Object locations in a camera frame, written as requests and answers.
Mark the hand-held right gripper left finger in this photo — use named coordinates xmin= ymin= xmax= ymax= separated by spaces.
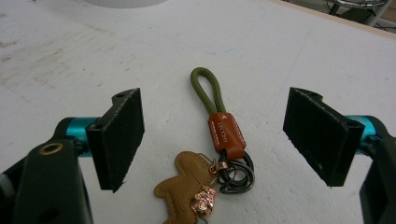
xmin=55 ymin=87 xmax=146 ymax=194

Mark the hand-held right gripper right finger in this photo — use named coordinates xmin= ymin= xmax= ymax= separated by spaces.
xmin=282 ymin=87 xmax=380 ymax=188

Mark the green cord leather keychain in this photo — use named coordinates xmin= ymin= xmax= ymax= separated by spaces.
xmin=153 ymin=66 xmax=256 ymax=224

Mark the metal stand base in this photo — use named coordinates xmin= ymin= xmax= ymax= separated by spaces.
xmin=324 ymin=0 xmax=396 ymax=28

